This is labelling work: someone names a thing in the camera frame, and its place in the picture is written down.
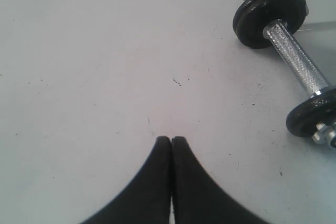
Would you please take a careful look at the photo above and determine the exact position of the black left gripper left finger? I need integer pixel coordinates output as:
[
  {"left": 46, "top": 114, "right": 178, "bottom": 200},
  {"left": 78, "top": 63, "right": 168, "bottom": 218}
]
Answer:
[{"left": 84, "top": 136, "right": 172, "bottom": 223}]

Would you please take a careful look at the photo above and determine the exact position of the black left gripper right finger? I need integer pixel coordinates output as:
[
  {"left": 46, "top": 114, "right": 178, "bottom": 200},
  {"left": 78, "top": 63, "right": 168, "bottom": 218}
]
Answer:
[{"left": 171, "top": 136, "right": 265, "bottom": 223}]

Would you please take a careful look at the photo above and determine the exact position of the chrome threaded dumbbell bar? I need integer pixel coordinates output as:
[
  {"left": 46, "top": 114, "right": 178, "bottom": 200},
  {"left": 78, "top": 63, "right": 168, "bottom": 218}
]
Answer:
[{"left": 263, "top": 20, "right": 333, "bottom": 99}]

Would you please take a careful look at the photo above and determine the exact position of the black plate end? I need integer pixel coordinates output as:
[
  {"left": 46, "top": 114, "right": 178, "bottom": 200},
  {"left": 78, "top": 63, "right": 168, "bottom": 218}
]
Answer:
[{"left": 236, "top": 0, "right": 307, "bottom": 49}]

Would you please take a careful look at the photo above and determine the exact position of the chrome hex collar nut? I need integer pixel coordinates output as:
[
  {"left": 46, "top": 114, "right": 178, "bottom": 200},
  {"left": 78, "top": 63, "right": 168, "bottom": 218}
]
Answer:
[{"left": 312, "top": 122, "right": 335, "bottom": 148}]

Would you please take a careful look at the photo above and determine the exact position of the white plastic tray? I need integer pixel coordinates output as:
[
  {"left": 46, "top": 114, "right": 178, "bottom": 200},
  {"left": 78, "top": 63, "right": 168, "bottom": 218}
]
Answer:
[{"left": 298, "top": 20, "right": 336, "bottom": 32}]

